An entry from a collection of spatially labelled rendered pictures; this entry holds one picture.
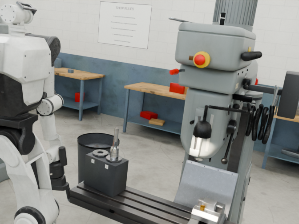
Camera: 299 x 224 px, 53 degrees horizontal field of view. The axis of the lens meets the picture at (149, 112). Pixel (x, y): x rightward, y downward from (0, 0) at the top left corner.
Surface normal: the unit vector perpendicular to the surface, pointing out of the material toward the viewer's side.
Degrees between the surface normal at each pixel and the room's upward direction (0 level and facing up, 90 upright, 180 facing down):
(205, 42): 90
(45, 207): 66
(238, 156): 90
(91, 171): 90
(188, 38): 90
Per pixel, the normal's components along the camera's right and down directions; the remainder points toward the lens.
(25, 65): 0.97, 0.16
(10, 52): 0.54, 0.18
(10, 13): -0.22, 0.22
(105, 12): -0.42, 0.18
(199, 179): -0.34, -0.25
